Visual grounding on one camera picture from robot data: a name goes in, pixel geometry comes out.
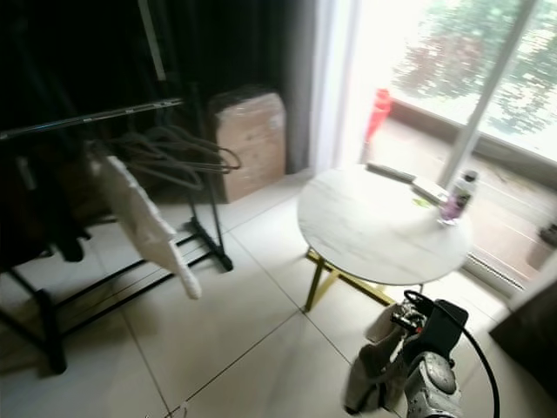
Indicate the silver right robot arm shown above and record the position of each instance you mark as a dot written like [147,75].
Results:
[435,392]

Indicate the round marble table gold legs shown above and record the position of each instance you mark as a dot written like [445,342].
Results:
[379,235]

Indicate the dark grey sofa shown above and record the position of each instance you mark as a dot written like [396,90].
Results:
[526,335]

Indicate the clear bottle purple label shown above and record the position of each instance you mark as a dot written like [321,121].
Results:
[457,202]

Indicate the white flat box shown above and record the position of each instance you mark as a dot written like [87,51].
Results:
[428,188]

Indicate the black remote control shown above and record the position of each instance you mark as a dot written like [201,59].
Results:
[390,171]

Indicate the red plastic container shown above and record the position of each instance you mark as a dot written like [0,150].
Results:
[379,109]

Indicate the brown cardboard box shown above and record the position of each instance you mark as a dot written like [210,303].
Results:
[251,144]

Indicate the grey curtain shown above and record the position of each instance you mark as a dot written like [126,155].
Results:
[300,87]

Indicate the long white garment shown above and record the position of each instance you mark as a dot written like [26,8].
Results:
[144,218]

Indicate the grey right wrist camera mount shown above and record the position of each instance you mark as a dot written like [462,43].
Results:
[446,331]

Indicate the grey sliding door frame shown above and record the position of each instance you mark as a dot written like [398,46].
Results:
[492,87]

